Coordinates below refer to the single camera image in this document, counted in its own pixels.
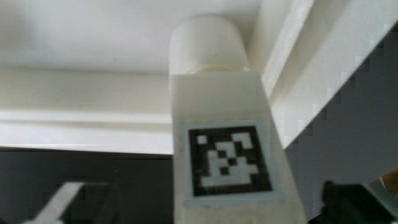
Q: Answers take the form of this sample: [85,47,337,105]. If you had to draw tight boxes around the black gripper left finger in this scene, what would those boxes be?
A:
[21,182,113,224]

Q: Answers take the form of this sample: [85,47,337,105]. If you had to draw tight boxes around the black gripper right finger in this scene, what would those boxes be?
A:
[319,166,398,224]

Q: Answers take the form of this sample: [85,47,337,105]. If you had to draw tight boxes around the white leg with tag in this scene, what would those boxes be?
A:
[168,15,305,224]

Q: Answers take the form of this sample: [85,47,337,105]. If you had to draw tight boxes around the white square tabletop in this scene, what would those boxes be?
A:
[0,0,398,154]

